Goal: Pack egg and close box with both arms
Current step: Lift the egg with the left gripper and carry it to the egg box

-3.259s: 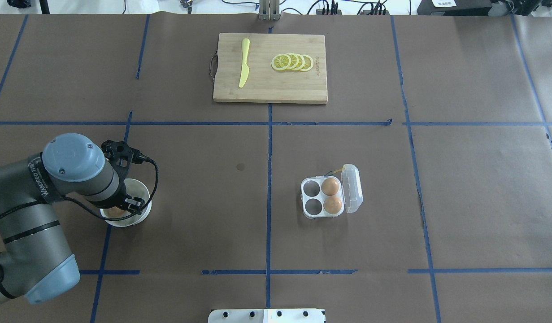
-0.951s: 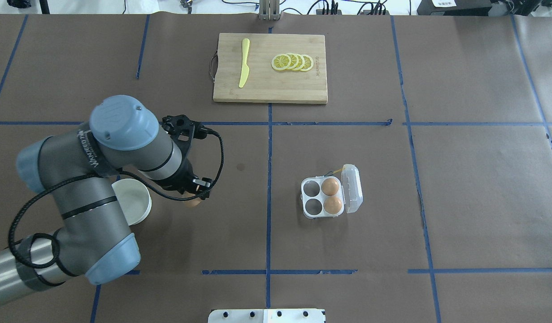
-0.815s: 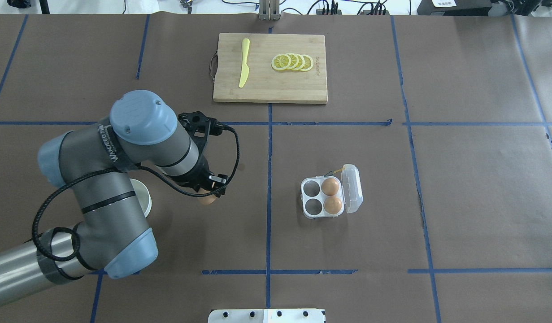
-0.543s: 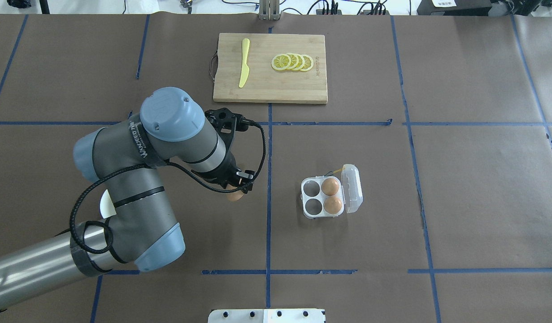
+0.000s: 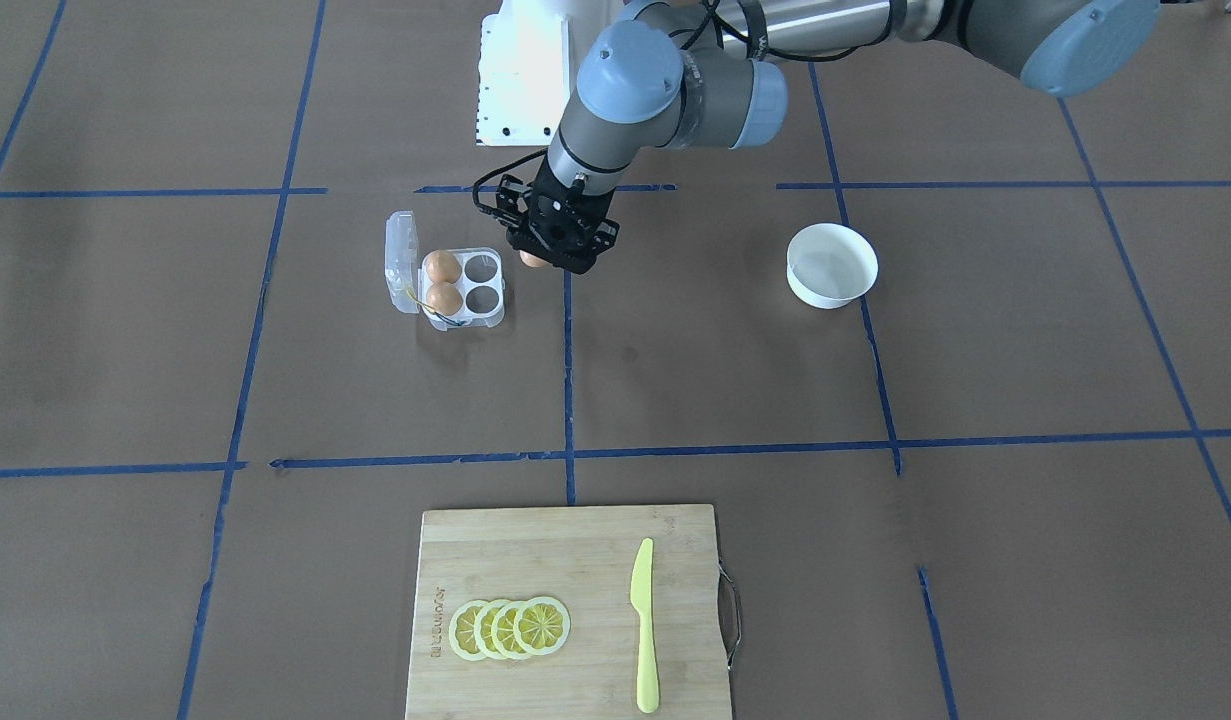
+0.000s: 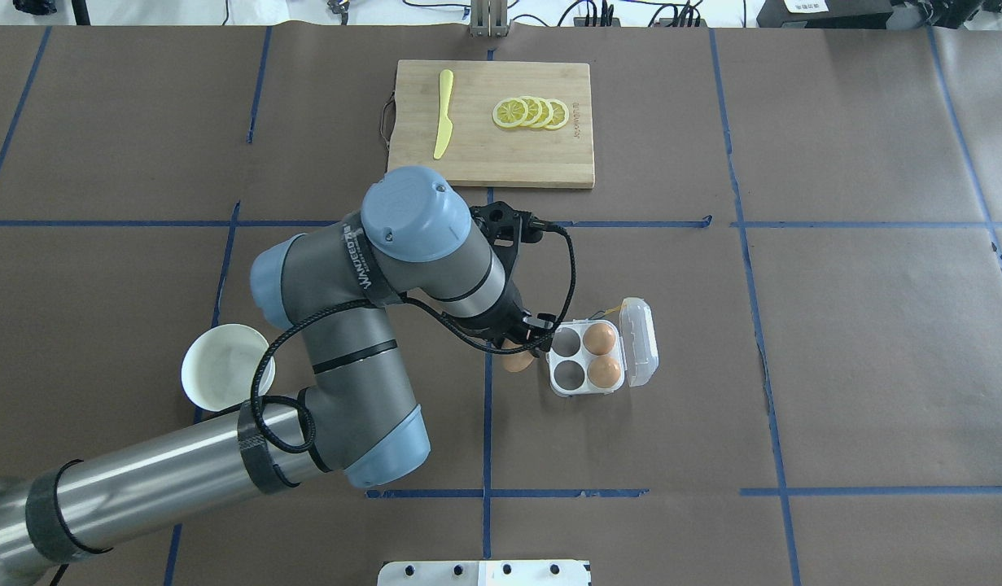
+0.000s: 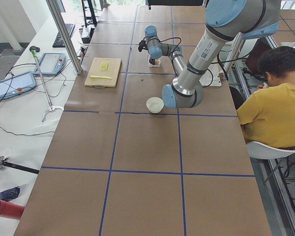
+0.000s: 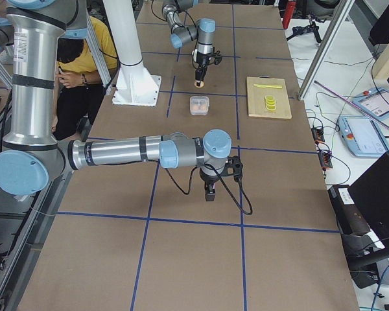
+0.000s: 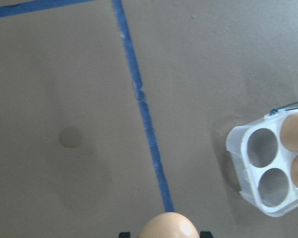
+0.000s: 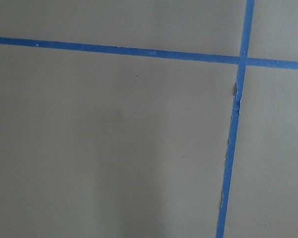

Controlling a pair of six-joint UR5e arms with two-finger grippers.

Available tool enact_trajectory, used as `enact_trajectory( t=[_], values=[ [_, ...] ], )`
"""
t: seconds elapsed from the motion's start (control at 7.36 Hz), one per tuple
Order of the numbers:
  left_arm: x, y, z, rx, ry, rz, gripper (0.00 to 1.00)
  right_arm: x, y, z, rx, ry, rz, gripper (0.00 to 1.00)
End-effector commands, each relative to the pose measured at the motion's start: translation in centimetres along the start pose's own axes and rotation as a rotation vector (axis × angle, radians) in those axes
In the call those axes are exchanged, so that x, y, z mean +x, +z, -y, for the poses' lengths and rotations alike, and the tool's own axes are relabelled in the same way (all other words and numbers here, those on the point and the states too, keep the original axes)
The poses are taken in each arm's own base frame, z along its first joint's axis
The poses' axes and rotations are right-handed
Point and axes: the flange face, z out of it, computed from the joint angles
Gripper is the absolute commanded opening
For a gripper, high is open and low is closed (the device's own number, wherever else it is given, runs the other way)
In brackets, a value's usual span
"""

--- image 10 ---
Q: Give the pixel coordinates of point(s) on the blue tape line crosswise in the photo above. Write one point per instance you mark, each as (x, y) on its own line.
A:
(149, 53)

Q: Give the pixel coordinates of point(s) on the blue tape line lengthwise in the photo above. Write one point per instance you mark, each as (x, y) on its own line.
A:
(235, 114)

